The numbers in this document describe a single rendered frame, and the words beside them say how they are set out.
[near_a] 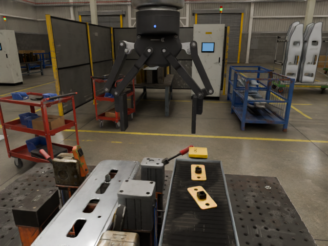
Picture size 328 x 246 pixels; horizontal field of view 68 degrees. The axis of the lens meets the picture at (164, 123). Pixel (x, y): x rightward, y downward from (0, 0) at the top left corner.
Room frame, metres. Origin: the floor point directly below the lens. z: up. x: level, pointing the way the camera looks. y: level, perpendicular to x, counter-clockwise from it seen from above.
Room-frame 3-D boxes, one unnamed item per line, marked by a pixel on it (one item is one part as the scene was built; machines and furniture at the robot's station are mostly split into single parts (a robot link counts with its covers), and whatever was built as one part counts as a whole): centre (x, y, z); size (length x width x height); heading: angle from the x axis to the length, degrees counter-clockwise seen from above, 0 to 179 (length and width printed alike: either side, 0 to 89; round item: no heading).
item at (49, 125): (2.82, 1.48, 0.49); 0.81 x 0.47 x 0.97; 67
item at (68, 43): (6.29, 1.82, 1.00); 3.44 x 0.14 x 2.00; 173
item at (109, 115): (4.59, 0.94, 0.49); 0.81 x 0.46 x 0.97; 161
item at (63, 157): (0.90, 0.39, 0.88); 0.15 x 0.11 x 0.36; 83
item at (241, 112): (4.76, -1.86, 0.47); 1.20 x 0.80 x 0.95; 174
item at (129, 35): (7.76, -0.13, 1.00); 3.64 x 0.14 x 2.00; 83
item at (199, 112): (0.44, -0.08, 1.39); 0.03 x 0.01 x 0.05; 84
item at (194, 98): (0.45, -0.06, 1.37); 0.03 x 0.01 x 0.07; 174
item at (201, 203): (0.48, -0.09, 1.17); 0.08 x 0.04 x 0.01; 17
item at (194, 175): (0.59, -0.09, 1.17); 0.08 x 0.04 x 0.01; 175
